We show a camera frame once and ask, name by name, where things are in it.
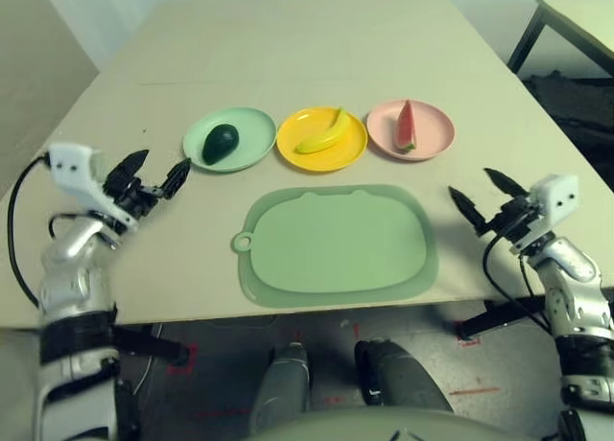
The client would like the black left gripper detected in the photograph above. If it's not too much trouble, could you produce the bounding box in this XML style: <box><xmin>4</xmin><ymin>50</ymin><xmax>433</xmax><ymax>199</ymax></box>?
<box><xmin>103</xmin><ymin>148</ymin><xmax>193</xmax><ymax>220</ymax></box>

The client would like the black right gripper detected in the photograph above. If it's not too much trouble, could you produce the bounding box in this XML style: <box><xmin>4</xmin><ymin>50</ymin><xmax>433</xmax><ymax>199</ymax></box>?
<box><xmin>448</xmin><ymin>167</ymin><xmax>543</xmax><ymax>244</ymax></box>

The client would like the dark green avocado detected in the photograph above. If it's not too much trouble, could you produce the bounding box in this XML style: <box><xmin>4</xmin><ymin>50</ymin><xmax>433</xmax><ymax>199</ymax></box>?
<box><xmin>201</xmin><ymin>123</ymin><xmax>240</xmax><ymax>165</ymax></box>

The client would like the red watermelon slice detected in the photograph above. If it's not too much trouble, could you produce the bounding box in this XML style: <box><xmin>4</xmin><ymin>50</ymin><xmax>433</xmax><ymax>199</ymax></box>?
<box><xmin>393</xmin><ymin>99</ymin><xmax>417</xmax><ymax>152</ymax></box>

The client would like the yellow banana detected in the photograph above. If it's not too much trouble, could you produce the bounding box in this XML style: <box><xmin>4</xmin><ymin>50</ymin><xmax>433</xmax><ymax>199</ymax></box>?
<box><xmin>293</xmin><ymin>106</ymin><xmax>350</xmax><ymax>155</ymax></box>

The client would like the pink plastic plate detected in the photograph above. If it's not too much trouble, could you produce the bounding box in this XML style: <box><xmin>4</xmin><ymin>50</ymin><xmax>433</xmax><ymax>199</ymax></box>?
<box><xmin>366</xmin><ymin>99</ymin><xmax>456</xmax><ymax>162</ymax></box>

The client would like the green plastic plate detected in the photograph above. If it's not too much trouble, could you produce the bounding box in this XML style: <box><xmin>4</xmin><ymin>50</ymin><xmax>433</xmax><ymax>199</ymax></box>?
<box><xmin>181</xmin><ymin>106</ymin><xmax>278</xmax><ymax>174</ymax></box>

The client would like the green cutting board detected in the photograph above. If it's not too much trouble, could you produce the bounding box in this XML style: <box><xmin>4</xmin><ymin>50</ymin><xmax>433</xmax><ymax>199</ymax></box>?
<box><xmin>231</xmin><ymin>184</ymin><xmax>440</xmax><ymax>309</ymax></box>

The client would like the yellow plastic plate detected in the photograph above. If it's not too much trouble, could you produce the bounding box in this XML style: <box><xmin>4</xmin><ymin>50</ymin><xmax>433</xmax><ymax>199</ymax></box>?
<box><xmin>276</xmin><ymin>105</ymin><xmax>369</xmax><ymax>174</ymax></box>

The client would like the black table base bar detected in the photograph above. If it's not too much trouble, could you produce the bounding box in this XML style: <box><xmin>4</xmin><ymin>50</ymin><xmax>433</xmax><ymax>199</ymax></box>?
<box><xmin>112</xmin><ymin>323</ymin><xmax>188</xmax><ymax>365</ymax></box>

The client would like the side table with black legs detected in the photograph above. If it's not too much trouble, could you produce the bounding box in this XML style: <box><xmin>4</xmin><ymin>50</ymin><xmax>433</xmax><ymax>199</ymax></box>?
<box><xmin>507</xmin><ymin>0</ymin><xmax>614</xmax><ymax>82</ymax></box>

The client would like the grey robot right leg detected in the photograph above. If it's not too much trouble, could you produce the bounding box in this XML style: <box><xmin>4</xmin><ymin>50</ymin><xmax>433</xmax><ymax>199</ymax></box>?
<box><xmin>353</xmin><ymin>339</ymin><xmax>455</xmax><ymax>413</ymax></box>

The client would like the grey robot leg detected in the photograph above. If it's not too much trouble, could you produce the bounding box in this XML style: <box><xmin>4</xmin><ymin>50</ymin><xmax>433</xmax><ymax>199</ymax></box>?
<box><xmin>353</xmin><ymin>339</ymin><xmax>455</xmax><ymax>413</ymax></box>
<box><xmin>248</xmin><ymin>342</ymin><xmax>309</xmax><ymax>432</ymax></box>

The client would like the grey robot left leg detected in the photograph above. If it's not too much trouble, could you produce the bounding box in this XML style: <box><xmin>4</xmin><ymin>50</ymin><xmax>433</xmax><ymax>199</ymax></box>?
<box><xmin>248</xmin><ymin>342</ymin><xmax>309</xmax><ymax>432</ymax></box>

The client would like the grey robot torso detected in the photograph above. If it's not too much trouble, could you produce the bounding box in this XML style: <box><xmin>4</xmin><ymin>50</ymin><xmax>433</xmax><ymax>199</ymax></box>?
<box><xmin>247</xmin><ymin>406</ymin><xmax>524</xmax><ymax>441</ymax></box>

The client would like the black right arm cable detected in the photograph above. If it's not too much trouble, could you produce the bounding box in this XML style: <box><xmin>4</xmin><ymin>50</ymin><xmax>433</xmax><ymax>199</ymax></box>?
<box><xmin>482</xmin><ymin>234</ymin><xmax>553</xmax><ymax>332</ymax></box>

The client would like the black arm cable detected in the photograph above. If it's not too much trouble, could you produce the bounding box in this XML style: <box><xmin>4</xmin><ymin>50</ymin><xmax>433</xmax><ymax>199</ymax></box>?
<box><xmin>7</xmin><ymin>152</ymin><xmax>92</xmax><ymax>308</ymax></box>
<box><xmin>482</xmin><ymin>234</ymin><xmax>553</xmax><ymax>332</ymax></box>

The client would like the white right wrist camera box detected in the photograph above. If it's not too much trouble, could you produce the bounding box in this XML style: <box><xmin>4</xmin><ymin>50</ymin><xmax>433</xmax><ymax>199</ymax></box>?
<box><xmin>510</xmin><ymin>174</ymin><xmax>579</xmax><ymax>250</ymax></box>

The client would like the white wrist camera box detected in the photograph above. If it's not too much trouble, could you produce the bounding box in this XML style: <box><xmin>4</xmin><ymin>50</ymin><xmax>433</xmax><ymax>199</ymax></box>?
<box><xmin>510</xmin><ymin>174</ymin><xmax>579</xmax><ymax>250</ymax></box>
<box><xmin>46</xmin><ymin>142</ymin><xmax>140</xmax><ymax>234</ymax></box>

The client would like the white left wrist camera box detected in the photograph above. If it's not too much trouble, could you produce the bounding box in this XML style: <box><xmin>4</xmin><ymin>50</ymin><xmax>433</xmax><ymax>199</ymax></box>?
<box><xmin>46</xmin><ymin>142</ymin><xmax>140</xmax><ymax>234</ymax></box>

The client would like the black table base frame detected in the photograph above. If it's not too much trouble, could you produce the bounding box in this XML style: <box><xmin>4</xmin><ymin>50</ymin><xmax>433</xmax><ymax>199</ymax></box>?
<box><xmin>458</xmin><ymin>301</ymin><xmax>553</xmax><ymax>341</ymax></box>

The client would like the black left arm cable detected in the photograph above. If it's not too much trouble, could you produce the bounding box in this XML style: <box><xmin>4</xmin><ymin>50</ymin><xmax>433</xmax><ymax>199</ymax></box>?
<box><xmin>7</xmin><ymin>152</ymin><xmax>92</xmax><ymax>308</ymax></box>

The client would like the white floor cable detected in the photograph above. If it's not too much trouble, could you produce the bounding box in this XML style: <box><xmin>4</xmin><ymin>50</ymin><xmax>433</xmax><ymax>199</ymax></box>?
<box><xmin>133</xmin><ymin>354</ymin><xmax>154</xmax><ymax>399</ymax></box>

